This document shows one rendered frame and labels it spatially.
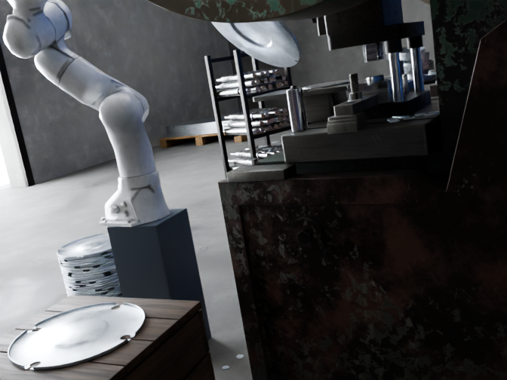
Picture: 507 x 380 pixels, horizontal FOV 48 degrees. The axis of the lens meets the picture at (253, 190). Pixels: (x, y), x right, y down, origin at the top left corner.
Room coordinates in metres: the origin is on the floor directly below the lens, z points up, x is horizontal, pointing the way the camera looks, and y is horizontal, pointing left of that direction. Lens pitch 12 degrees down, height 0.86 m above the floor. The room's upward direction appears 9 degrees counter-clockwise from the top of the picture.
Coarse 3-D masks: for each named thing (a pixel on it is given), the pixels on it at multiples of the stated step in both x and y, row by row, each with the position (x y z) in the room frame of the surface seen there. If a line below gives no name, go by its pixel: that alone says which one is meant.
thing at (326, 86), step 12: (324, 84) 1.34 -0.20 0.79; (336, 84) 1.31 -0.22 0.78; (348, 84) 1.29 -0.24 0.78; (264, 96) 1.38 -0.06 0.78; (276, 96) 1.36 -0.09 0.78; (312, 96) 1.34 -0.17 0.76; (324, 96) 1.32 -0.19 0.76; (336, 96) 1.34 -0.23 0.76; (312, 108) 1.34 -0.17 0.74; (324, 108) 1.32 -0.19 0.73; (312, 120) 1.34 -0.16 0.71; (324, 120) 1.32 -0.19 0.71
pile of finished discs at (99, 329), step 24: (72, 312) 1.30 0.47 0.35; (96, 312) 1.27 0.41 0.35; (120, 312) 1.25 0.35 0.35; (24, 336) 1.20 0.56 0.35; (48, 336) 1.18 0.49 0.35; (72, 336) 1.14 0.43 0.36; (96, 336) 1.13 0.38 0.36; (120, 336) 1.12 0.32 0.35; (24, 360) 1.08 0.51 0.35; (48, 360) 1.06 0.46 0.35; (72, 360) 1.04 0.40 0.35
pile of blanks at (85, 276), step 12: (108, 252) 2.15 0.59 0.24; (60, 264) 2.19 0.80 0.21; (72, 264) 2.13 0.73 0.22; (84, 264) 2.12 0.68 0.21; (96, 264) 2.12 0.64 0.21; (108, 264) 2.14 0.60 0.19; (72, 276) 2.13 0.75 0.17; (84, 276) 2.12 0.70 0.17; (96, 276) 2.12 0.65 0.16; (108, 276) 2.13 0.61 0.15; (72, 288) 2.14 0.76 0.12; (84, 288) 2.12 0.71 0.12; (96, 288) 2.12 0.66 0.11; (108, 288) 2.13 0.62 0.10; (120, 288) 2.15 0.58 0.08
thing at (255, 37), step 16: (224, 32) 1.62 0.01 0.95; (240, 32) 1.57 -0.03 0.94; (256, 32) 1.52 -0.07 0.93; (272, 32) 1.45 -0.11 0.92; (288, 32) 1.40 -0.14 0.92; (240, 48) 1.65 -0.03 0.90; (256, 48) 1.58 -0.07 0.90; (272, 48) 1.52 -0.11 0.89; (288, 48) 1.47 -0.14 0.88; (272, 64) 1.61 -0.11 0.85; (288, 64) 1.55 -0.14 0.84
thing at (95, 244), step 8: (80, 240) 2.37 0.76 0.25; (88, 240) 2.35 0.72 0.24; (96, 240) 2.31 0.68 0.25; (104, 240) 2.29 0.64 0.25; (72, 248) 2.26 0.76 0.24; (80, 248) 2.22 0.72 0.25; (88, 248) 2.20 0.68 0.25; (96, 248) 2.20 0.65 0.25; (104, 248) 2.19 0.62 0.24; (64, 256) 2.15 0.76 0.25; (72, 256) 2.13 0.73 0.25
